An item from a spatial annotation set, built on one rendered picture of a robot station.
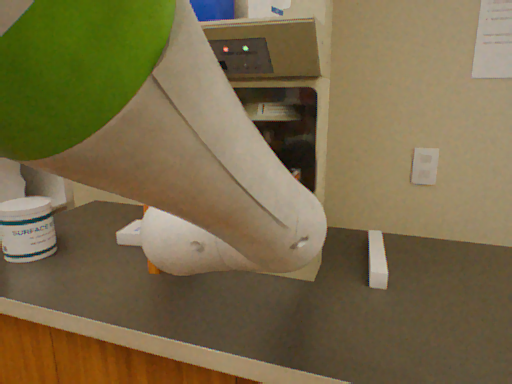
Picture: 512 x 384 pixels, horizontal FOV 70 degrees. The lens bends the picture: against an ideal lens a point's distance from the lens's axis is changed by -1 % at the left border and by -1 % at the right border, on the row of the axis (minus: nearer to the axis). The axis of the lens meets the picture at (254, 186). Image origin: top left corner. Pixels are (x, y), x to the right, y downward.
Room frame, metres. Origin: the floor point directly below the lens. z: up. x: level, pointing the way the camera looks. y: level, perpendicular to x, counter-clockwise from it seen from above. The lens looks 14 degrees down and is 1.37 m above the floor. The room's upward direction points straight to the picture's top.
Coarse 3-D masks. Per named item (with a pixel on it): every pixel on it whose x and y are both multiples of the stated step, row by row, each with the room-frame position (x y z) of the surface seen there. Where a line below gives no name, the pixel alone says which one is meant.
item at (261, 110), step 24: (240, 96) 0.84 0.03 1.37; (264, 96) 0.82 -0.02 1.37; (288, 96) 0.80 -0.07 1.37; (312, 96) 0.78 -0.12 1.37; (264, 120) 0.82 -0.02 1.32; (288, 120) 0.80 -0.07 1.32; (312, 120) 0.78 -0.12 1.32; (288, 144) 0.80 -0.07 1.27; (312, 144) 0.78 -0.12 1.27; (288, 168) 0.80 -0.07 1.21; (312, 168) 0.78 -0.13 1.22; (312, 192) 0.78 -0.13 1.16
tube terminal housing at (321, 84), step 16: (240, 0) 0.85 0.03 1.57; (304, 0) 0.80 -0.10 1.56; (320, 0) 0.79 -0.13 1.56; (240, 16) 0.85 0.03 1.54; (320, 16) 0.79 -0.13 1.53; (240, 80) 0.85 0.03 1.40; (256, 80) 0.84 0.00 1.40; (272, 80) 0.82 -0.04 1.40; (288, 80) 0.81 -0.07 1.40; (304, 80) 0.80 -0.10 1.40; (320, 80) 0.79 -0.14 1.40; (320, 96) 0.79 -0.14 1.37; (320, 112) 0.79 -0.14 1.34; (320, 128) 0.79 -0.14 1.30; (320, 144) 0.80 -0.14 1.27; (320, 160) 0.81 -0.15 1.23; (320, 176) 0.82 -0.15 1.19; (320, 192) 0.83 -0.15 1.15; (320, 256) 0.87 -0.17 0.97; (256, 272) 0.84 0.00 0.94; (304, 272) 0.80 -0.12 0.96
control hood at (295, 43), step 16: (288, 16) 0.70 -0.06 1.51; (304, 16) 0.69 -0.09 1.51; (208, 32) 0.76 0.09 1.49; (224, 32) 0.75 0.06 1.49; (240, 32) 0.74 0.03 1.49; (256, 32) 0.73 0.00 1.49; (272, 32) 0.72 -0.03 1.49; (288, 32) 0.71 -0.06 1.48; (304, 32) 0.70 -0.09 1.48; (320, 32) 0.74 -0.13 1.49; (272, 48) 0.75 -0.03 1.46; (288, 48) 0.74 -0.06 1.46; (304, 48) 0.73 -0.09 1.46; (320, 48) 0.75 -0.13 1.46; (272, 64) 0.77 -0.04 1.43; (288, 64) 0.76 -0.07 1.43; (304, 64) 0.76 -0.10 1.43; (320, 64) 0.76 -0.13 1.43
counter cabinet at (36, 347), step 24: (0, 336) 0.77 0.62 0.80; (24, 336) 0.74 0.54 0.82; (48, 336) 0.71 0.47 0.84; (72, 336) 0.69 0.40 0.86; (0, 360) 0.77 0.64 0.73; (24, 360) 0.74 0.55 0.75; (48, 360) 0.72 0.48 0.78; (72, 360) 0.69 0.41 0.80; (96, 360) 0.67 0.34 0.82; (120, 360) 0.65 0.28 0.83; (144, 360) 0.63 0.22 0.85; (168, 360) 0.61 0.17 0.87
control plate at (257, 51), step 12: (216, 48) 0.78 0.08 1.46; (240, 48) 0.76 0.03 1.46; (252, 48) 0.76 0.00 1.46; (264, 48) 0.75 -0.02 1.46; (228, 60) 0.79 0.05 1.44; (240, 60) 0.79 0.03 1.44; (252, 60) 0.78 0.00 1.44; (264, 60) 0.77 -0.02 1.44; (228, 72) 0.82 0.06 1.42; (240, 72) 0.81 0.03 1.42; (252, 72) 0.80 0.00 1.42; (264, 72) 0.79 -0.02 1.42
